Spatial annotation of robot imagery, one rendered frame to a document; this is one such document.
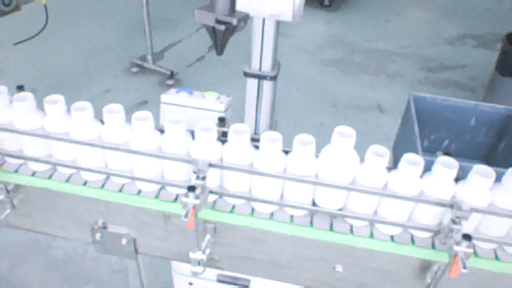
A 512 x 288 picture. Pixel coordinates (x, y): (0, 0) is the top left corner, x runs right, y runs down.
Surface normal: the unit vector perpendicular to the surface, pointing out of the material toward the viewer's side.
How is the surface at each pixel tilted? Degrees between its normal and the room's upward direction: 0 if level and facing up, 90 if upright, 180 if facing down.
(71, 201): 90
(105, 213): 90
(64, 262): 0
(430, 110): 90
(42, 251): 0
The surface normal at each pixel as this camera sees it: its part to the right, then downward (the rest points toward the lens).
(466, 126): -0.18, 0.61
